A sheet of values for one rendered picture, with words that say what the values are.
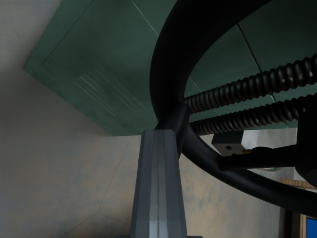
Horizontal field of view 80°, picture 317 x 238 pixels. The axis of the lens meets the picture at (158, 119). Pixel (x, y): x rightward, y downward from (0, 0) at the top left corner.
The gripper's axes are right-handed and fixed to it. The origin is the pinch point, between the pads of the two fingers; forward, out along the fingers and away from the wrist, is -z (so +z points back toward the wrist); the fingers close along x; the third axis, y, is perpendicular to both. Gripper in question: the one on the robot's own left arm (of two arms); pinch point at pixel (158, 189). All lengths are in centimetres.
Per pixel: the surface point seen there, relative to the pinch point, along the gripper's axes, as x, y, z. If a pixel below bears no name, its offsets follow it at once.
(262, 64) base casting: 16.1, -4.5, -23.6
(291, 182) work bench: 168, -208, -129
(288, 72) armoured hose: 11.2, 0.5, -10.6
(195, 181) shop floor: 25, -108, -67
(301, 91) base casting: 23.1, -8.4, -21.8
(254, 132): 24.8, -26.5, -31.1
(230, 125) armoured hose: 9.3, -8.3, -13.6
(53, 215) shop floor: -39, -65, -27
